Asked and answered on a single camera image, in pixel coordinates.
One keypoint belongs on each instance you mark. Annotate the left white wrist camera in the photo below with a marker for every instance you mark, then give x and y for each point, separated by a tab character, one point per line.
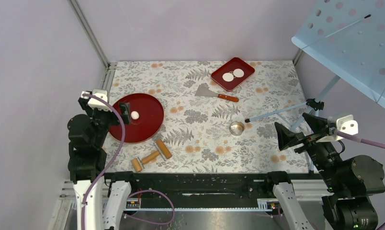
96	99

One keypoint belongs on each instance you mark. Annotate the right round dumpling wrapper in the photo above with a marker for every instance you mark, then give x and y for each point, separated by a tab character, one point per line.
238	73

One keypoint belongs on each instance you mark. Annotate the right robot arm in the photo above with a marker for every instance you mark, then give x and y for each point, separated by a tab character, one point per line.
351	182

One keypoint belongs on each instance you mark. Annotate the light blue perforated panel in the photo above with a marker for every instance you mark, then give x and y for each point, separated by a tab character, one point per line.
348	38

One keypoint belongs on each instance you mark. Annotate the white dough ball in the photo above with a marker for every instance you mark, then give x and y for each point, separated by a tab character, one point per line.
135	115

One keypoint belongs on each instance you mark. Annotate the light blue tripod stand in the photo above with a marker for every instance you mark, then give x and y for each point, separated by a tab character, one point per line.
257	152

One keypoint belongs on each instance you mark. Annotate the red rectangular tray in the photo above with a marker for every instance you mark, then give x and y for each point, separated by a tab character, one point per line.
234	63

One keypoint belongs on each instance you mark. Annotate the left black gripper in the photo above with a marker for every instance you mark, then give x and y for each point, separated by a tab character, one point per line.
92	111

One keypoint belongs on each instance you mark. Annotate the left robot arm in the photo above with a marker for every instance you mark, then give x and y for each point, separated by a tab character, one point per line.
87	159

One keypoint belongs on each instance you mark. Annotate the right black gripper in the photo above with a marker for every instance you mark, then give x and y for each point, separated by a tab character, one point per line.
319	125

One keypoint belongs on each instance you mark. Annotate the scraper with orange handle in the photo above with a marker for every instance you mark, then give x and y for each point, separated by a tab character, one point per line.
204	91

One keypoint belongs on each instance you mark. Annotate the floral patterned table mat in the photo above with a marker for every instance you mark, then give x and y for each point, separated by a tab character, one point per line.
191	123

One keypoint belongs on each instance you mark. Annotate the wooden double-ended roller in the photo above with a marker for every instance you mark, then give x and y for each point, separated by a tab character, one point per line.
162	150

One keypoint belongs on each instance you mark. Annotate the left round dumpling wrapper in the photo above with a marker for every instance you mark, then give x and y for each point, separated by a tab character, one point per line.
228	77

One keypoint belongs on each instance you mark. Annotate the round dumpling wrapper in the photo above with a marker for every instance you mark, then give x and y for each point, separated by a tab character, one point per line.
228	77
238	73

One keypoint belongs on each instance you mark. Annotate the round red tray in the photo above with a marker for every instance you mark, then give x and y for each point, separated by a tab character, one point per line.
151	115

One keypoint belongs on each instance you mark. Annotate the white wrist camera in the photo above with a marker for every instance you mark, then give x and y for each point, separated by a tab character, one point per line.
96	99
342	123

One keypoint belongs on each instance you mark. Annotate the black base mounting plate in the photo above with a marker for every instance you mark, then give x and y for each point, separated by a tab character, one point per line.
198	190

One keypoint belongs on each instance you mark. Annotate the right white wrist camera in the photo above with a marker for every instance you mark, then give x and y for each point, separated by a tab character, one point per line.
342	123

